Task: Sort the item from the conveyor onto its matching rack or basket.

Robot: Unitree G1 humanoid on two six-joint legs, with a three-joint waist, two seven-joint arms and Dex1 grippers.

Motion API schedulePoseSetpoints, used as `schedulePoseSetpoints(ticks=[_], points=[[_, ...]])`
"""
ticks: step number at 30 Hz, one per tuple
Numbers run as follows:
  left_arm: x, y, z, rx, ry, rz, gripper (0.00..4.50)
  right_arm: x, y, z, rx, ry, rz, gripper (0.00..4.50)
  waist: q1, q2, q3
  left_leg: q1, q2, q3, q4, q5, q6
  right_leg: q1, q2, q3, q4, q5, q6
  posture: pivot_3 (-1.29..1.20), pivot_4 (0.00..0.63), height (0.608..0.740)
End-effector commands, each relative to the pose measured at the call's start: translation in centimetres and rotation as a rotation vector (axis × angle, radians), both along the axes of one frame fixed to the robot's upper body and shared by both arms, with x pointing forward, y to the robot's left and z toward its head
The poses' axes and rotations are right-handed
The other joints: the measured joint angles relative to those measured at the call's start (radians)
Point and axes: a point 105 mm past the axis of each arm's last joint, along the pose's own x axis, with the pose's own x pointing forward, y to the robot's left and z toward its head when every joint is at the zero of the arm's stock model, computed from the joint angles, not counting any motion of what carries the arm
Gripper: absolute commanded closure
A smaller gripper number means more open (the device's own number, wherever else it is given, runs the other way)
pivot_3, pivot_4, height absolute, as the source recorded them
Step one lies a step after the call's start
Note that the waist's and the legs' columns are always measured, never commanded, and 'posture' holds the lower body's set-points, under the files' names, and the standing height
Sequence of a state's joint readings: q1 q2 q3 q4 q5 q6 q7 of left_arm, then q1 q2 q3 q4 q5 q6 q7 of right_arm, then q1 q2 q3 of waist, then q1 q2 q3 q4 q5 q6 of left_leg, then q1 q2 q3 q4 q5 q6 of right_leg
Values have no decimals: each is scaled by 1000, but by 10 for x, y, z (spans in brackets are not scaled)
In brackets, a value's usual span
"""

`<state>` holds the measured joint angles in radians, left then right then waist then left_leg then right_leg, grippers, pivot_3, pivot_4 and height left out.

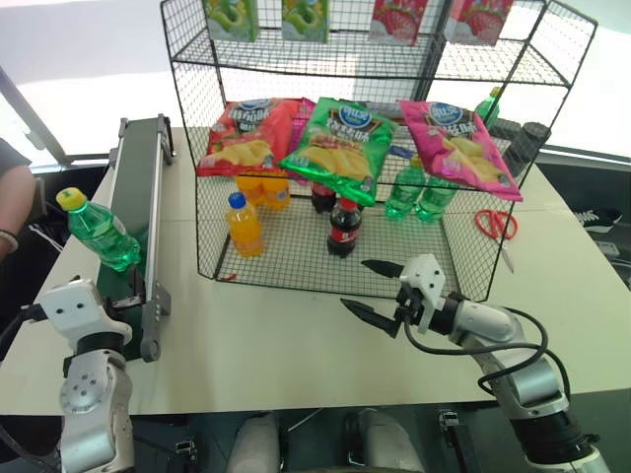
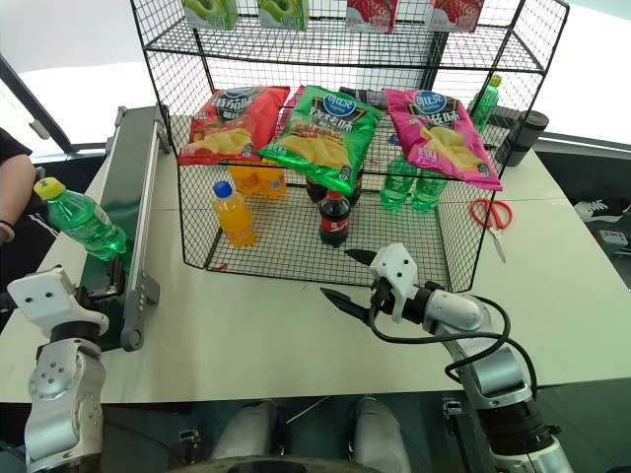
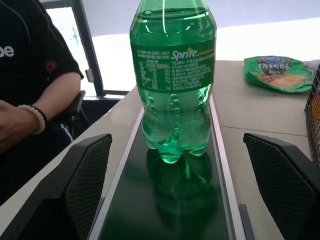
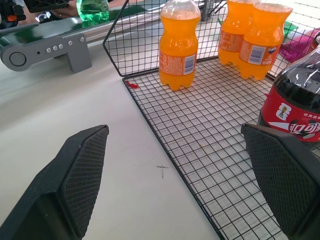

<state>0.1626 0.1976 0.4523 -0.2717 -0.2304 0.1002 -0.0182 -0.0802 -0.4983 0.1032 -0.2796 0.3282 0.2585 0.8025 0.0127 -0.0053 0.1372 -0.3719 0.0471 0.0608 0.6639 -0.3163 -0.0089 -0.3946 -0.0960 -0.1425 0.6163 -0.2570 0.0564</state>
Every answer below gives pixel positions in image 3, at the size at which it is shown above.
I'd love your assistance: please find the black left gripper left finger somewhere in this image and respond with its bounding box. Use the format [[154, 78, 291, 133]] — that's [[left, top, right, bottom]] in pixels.
[[0, 133, 113, 240]]

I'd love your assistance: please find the black chair armrest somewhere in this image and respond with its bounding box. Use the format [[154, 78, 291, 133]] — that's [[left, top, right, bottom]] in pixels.
[[59, 90, 87, 141]]

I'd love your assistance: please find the white bead bracelet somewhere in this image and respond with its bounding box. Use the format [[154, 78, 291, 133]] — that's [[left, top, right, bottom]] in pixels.
[[16, 104, 46, 136]]

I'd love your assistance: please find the black wire basket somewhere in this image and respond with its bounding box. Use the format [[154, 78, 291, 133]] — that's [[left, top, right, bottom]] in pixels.
[[303, 61, 320, 168]]

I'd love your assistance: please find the person in black shirt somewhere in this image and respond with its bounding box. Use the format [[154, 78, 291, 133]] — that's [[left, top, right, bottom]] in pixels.
[[0, 0, 85, 206]]

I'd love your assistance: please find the green Sprite plastic bottle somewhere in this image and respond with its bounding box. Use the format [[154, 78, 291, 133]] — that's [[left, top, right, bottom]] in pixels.
[[128, 0, 217, 165]]

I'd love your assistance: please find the dark window frame post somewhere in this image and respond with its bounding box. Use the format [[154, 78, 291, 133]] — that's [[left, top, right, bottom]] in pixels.
[[69, 0, 131, 101]]

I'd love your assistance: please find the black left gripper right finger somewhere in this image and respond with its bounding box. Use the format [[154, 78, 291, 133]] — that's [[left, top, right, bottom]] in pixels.
[[242, 132, 320, 240]]

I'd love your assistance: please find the person's bare hand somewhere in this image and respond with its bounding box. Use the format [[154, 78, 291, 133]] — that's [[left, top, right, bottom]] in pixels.
[[0, 99, 41, 154]]

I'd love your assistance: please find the dark bead bracelet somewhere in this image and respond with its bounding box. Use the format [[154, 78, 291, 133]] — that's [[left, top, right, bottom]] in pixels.
[[30, 105, 49, 126]]

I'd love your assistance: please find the green snack chip bag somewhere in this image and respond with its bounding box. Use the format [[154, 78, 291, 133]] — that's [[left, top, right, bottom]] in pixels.
[[243, 55, 316, 94]]

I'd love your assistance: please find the dark green conveyor belt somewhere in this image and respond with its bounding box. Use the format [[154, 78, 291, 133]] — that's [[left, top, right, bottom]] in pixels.
[[88, 96, 256, 240]]

